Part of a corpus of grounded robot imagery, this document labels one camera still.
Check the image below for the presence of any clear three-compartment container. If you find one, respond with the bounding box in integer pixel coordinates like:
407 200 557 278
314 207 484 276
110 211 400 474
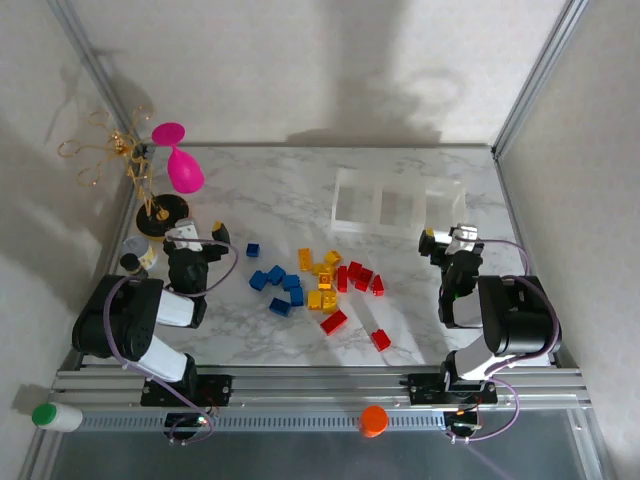
331 167 469 236

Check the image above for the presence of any dark grey panel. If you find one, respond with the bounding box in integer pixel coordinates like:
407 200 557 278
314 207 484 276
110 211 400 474
49 407 601 480

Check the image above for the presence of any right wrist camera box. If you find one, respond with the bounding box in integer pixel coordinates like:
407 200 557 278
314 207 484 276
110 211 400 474
446 224 480 254

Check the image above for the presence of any pink plastic goblet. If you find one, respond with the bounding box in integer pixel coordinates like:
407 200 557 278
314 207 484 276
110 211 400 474
151 122 206 195

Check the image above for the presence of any orange plastic cap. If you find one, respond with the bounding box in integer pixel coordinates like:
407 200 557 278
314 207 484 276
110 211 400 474
358 404 390 439

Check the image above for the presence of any gold jewelry stand black base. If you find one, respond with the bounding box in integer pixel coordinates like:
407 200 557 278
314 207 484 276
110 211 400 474
57 104 194 242

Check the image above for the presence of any slotted grey cable duct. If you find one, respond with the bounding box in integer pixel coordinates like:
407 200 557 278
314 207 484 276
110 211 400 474
74 410 449 432

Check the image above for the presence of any white bottle green cap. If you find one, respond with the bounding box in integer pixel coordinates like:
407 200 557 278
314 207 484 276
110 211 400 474
30 401 85 432

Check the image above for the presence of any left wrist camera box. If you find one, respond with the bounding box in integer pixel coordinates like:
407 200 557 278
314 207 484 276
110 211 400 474
164 217 202 252

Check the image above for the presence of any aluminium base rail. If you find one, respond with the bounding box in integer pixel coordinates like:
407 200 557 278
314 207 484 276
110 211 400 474
53 365 585 407

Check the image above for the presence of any black usb hub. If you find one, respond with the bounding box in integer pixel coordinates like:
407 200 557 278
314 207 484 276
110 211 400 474
444 409 482 432
163 412 214 432

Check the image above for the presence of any small black bottle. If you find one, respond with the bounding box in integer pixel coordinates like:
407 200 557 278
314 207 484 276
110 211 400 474
119 253 149 276

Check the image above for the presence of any aluminium frame post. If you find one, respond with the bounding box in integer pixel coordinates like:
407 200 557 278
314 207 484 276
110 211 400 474
47 0 151 151
491 0 592 160

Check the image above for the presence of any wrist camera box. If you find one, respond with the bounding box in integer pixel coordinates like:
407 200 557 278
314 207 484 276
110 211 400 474
446 224 480 254
164 217 202 252

